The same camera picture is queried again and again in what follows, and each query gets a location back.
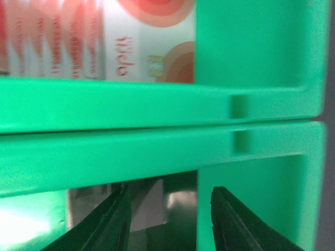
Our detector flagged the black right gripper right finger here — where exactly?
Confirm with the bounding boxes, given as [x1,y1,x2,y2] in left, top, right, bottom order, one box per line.
[210,187,302,251]

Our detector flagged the red white card stack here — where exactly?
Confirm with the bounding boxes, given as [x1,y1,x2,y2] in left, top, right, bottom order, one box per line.
[1,1,196,84]

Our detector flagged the green plastic bin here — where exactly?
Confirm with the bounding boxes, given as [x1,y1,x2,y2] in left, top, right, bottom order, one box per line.
[1,1,331,134]
[1,121,326,250]

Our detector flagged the green plastic bin middle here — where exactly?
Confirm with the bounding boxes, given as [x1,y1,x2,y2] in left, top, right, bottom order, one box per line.
[1,121,326,250]

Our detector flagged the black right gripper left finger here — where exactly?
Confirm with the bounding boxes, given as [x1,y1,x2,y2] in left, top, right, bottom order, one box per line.
[43,184,131,250]

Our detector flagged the green plastic bin left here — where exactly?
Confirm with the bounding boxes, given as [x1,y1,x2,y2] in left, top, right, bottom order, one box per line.
[1,1,331,134]

